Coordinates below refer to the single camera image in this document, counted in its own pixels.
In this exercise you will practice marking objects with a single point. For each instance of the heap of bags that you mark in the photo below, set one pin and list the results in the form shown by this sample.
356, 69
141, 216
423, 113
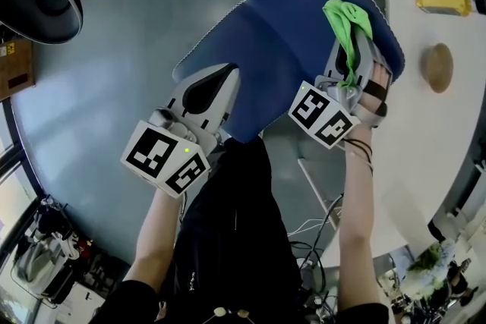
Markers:
41, 258

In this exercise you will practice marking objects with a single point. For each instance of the person's black clothing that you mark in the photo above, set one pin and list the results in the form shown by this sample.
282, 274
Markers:
235, 239

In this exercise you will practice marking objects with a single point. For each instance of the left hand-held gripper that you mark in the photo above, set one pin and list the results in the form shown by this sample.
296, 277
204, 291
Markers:
152, 155

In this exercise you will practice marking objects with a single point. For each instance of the white table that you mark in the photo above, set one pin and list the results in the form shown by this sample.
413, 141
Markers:
425, 148

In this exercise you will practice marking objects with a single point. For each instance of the cardboard box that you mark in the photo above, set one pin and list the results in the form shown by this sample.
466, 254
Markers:
15, 68

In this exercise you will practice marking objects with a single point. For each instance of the black wrist bands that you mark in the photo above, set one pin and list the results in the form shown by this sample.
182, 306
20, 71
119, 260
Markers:
360, 148

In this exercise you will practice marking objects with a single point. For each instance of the person's left forearm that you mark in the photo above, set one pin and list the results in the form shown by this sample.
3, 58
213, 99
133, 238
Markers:
155, 239

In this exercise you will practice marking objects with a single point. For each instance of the green cloth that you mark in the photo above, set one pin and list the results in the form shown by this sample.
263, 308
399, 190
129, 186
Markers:
345, 22

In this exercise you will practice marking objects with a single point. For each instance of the yellow bottle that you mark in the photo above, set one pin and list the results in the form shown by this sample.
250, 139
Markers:
440, 3

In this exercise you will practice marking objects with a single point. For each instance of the person's right forearm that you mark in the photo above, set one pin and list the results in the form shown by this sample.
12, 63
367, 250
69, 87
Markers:
357, 231

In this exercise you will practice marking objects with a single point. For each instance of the person's right hand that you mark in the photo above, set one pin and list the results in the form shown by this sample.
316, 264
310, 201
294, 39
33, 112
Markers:
377, 106

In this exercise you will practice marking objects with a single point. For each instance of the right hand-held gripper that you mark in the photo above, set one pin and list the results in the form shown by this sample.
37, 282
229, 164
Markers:
315, 114

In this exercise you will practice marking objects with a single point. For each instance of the pale flower bouquet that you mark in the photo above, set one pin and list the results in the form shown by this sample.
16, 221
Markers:
429, 269

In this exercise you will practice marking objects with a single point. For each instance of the blue chair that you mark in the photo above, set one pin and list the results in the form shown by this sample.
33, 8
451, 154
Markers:
288, 30

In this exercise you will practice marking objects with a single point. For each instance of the white metal leg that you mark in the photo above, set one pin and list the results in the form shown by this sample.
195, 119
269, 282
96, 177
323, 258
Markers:
315, 189

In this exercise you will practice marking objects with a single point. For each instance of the brown round fruit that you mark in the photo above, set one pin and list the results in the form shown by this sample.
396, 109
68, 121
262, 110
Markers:
438, 68

